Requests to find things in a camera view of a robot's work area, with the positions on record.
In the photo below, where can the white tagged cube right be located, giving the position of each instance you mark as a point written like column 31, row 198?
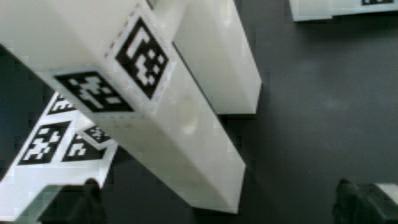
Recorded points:
column 97, row 137

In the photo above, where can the white chair back frame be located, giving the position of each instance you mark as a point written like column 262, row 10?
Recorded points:
column 147, row 60

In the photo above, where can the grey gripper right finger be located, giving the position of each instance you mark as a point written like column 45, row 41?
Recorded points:
column 367, row 203

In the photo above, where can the white tagged flat plate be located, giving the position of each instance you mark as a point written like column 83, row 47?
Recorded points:
column 58, row 160

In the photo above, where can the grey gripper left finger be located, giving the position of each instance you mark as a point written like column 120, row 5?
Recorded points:
column 69, row 204

